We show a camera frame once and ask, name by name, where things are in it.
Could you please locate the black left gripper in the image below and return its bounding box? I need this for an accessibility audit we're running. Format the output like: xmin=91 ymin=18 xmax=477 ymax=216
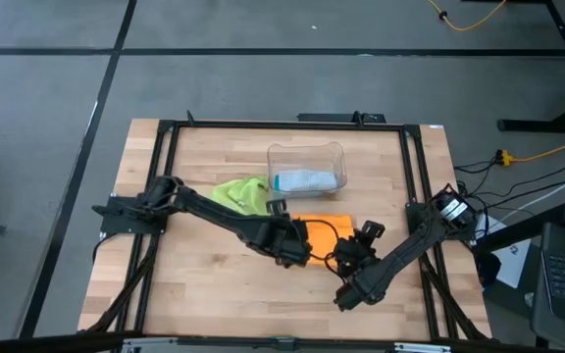
xmin=256 ymin=217 xmax=314 ymax=270

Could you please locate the orange microfiber towel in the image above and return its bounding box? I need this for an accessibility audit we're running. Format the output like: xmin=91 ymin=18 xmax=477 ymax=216
xmin=289 ymin=213 xmax=356 ymax=269

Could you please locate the grey microfiber towel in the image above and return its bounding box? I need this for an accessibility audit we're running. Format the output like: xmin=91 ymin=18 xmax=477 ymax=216
xmin=277 ymin=169 xmax=338 ymax=193

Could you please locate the green microfiber towel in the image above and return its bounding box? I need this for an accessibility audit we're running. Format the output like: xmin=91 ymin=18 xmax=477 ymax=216
xmin=211 ymin=175 xmax=272 ymax=217

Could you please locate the clear plastic bin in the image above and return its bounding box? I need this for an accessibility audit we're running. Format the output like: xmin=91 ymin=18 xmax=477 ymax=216
xmin=266 ymin=140 xmax=348 ymax=198

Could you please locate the white paper sheet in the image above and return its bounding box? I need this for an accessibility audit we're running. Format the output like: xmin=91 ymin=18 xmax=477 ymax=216
xmin=473 ymin=215 xmax=533 ymax=290

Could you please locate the silver aluminium extrusion bar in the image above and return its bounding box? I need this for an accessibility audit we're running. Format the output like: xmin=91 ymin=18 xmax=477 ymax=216
xmin=120 ymin=336 xmax=453 ymax=353

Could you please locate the black left camera cable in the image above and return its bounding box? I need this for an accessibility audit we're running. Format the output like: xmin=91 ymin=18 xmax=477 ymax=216
xmin=305 ymin=219 xmax=343 ymax=261

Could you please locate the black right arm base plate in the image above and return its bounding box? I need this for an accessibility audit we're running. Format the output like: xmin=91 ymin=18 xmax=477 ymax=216
xmin=405 ymin=200 xmax=478 ymax=242

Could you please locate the black aluminium table frame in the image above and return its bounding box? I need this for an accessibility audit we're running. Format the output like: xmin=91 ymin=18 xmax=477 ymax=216
xmin=83 ymin=117 xmax=489 ymax=342

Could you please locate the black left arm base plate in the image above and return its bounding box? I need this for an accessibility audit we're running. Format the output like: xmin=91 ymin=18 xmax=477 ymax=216
xmin=90 ymin=194 xmax=169 ymax=236

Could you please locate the yellow extension cord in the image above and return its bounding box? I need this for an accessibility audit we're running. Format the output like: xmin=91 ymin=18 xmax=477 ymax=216
xmin=495 ymin=142 xmax=565 ymax=167

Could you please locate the black desk leg frame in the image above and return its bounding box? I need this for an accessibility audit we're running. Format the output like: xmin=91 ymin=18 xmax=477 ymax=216
xmin=496 ymin=0 xmax=565 ymax=134

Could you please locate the yellow floor cable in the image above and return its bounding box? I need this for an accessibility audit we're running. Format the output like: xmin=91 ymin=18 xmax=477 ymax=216
xmin=427 ymin=0 xmax=508 ymax=32

